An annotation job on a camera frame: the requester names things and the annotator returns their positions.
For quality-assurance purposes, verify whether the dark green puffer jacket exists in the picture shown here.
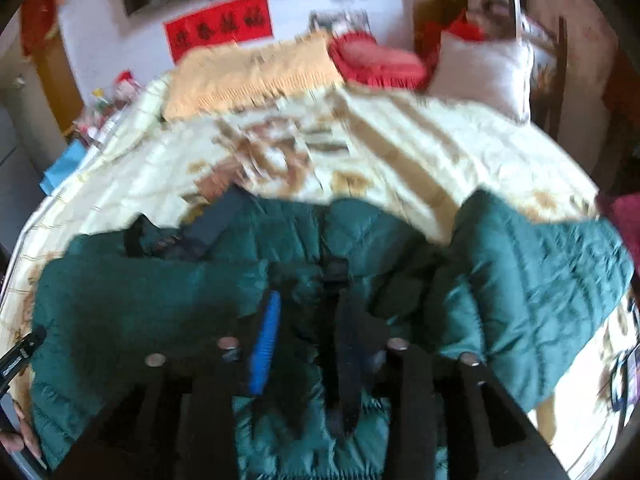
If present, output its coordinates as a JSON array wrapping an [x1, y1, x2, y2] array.
[[30, 187, 634, 479]]

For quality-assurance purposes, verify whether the person's left hand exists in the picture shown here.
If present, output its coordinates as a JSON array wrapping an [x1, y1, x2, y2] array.
[[0, 401, 42, 458]]

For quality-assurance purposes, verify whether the blue box beside bed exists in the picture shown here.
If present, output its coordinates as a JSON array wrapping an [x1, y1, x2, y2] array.
[[40, 140, 87, 195]]

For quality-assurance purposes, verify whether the cream floral bed quilt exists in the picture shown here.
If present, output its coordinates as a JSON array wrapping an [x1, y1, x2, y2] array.
[[1, 77, 636, 479]]

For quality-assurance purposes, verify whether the dark red velvet cloth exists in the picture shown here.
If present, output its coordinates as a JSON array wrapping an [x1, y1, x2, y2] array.
[[597, 192, 640, 274]]

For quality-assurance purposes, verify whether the plush doll with red hat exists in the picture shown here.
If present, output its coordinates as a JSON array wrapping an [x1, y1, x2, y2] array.
[[113, 70, 141, 108]]

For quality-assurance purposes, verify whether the white satin pillow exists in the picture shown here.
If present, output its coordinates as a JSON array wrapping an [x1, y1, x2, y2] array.
[[427, 32, 534, 124]]

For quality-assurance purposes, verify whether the orange fringed pillow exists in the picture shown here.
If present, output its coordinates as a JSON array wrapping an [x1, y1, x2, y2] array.
[[163, 32, 344, 120]]

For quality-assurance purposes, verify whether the red heart-shaped cushion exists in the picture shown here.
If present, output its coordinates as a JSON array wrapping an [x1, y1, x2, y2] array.
[[328, 32, 432, 90]]

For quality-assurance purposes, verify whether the red banner with characters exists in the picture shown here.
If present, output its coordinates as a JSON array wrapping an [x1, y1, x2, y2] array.
[[164, 0, 273, 63]]

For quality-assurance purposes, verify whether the framed photo on headboard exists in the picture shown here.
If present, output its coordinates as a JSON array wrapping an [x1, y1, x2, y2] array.
[[308, 10, 371, 36]]

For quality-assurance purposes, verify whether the booklet with lanyard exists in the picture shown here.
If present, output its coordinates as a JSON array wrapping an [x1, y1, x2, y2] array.
[[610, 344, 640, 412]]

